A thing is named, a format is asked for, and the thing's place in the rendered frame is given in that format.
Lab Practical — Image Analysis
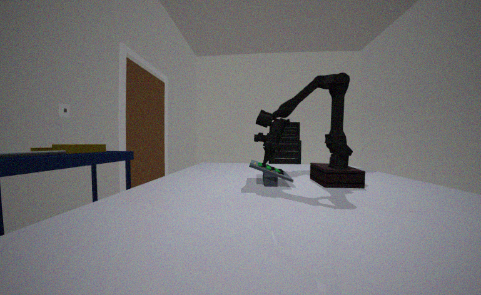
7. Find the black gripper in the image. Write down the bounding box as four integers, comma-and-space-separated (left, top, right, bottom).
263, 129, 283, 164

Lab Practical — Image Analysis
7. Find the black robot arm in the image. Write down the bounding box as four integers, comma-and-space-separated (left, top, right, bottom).
256, 72, 353, 169

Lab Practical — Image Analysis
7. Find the grey switch panel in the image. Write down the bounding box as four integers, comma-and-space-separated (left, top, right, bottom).
249, 160, 293, 187

